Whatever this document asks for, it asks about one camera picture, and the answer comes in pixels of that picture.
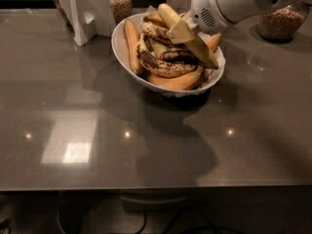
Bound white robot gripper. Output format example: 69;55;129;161
167;0;233;44

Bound long yellow banana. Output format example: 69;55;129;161
158;3;218;69

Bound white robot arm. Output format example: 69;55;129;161
169;0;312;43

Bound blackened banana centre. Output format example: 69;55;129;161
160;51;199;64

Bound spotted banana upper middle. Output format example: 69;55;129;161
140;21;175;46

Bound orange banana right side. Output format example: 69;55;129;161
206;33;222;52

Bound orange banana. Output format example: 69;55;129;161
206;33;222;52
124;19;143;75

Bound large spotted brown banana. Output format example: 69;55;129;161
136;33;197;78

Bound orange banana bowl front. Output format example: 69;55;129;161
147;67;204;91

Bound orange banana left side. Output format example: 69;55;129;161
124;19;143;75

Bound white ceramic bowl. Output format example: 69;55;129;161
110;12;226;98

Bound glass jar of grains left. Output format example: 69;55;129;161
108;0;133;23

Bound glass jar of grains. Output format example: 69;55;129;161
108;0;133;23
258;2;310;42

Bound glass jar of grains right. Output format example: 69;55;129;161
258;2;310;42

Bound black cable under table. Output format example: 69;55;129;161
133;208;248;234

